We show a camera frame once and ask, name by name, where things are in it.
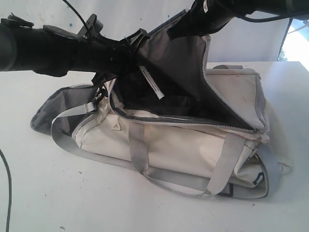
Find dark window frame post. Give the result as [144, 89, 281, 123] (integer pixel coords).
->
[277, 18, 293, 61]

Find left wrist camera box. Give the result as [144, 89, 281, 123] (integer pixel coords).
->
[77, 14, 103, 38]

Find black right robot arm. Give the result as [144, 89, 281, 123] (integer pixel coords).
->
[167, 0, 309, 40]

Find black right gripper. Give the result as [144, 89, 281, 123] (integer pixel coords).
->
[167, 0, 232, 40]

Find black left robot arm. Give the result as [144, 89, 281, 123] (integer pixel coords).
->
[0, 14, 149, 83]

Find white marker black cap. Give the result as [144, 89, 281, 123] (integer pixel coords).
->
[139, 66, 165, 100]

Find white duffel bag grey straps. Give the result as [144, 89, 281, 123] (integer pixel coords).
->
[30, 8, 294, 200]

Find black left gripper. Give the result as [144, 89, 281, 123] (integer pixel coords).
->
[72, 29, 149, 86]

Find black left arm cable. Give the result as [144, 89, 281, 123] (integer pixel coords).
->
[0, 148, 13, 232]

